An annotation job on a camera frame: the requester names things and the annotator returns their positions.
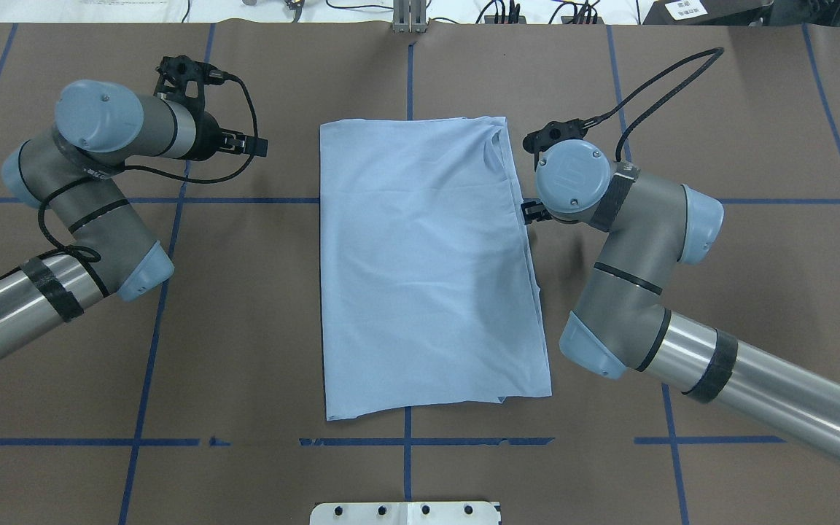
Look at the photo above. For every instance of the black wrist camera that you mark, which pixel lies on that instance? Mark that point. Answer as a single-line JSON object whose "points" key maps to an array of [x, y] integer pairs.
{"points": [[552, 133], [183, 81]]}

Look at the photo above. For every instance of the light blue t-shirt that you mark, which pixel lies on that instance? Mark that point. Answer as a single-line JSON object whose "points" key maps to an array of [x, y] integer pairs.
{"points": [[428, 291]]}

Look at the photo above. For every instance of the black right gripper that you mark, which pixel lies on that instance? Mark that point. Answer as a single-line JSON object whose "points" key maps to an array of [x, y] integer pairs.
{"points": [[534, 211]]}

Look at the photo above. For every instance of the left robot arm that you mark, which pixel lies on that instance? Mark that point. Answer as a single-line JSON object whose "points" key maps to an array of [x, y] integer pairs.
{"points": [[100, 246]]}

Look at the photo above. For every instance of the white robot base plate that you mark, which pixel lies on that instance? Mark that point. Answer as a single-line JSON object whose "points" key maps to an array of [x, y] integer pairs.
{"points": [[429, 512]]}

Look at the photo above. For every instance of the aluminium frame post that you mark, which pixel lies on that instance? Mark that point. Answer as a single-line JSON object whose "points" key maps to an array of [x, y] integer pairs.
{"points": [[409, 16]]}

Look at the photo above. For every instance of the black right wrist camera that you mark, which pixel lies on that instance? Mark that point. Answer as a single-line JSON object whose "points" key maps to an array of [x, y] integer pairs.
{"points": [[552, 133]]}

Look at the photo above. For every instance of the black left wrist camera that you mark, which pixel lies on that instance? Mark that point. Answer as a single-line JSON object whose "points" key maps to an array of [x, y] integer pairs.
{"points": [[183, 81]]}

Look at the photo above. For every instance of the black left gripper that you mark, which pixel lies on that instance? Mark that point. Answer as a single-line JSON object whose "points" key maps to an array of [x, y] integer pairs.
{"points": [[208, 139]]}

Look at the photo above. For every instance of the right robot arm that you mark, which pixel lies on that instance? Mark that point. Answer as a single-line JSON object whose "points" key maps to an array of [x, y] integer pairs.
{"points": [[716, 301]]}

